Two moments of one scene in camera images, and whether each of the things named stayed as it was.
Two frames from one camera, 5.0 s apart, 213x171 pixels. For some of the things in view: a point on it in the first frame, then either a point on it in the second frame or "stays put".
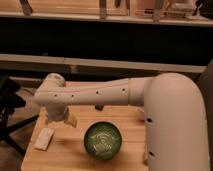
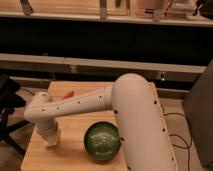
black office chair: x=9 y=101 stays put
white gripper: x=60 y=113 to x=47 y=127
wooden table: x=67 y=150 stays put
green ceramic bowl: x=102 y=140 stays put
